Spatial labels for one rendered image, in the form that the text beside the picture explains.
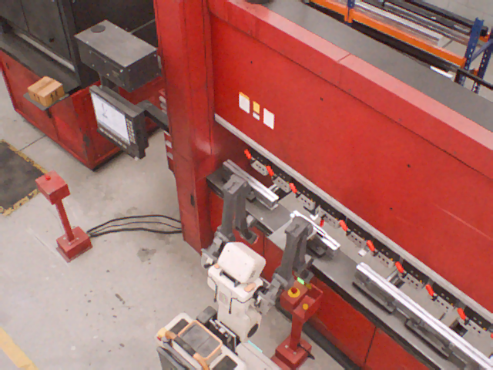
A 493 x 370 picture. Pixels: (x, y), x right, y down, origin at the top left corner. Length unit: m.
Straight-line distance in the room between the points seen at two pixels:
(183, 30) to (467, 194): 1.75
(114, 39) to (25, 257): 2.22
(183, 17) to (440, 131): 1.55
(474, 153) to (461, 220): 0.41
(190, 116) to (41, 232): 2.06
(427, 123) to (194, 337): 1.74
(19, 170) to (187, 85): 2.67
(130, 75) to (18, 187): 2.49
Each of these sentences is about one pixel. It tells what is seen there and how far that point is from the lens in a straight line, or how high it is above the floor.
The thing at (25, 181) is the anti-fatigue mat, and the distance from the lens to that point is 5.71.
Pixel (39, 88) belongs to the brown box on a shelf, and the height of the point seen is 1.10.
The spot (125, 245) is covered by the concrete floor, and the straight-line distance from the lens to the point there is 4.97.
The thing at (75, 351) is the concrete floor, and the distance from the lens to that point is 4.52.
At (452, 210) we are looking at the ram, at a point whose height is 1.86.
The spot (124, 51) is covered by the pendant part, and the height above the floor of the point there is 1.95.
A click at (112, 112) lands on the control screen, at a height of 1.52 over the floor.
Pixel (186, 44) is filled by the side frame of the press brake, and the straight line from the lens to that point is 3.43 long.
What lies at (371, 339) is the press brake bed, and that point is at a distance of 3.79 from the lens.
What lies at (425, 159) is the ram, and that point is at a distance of 2.74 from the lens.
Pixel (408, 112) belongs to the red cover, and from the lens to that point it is 2.64.
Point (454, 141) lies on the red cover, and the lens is 2.57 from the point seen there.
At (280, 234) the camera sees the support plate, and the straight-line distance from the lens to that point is 3.67.
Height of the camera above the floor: 3.86
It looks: 47 degrees down
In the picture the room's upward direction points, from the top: straight up
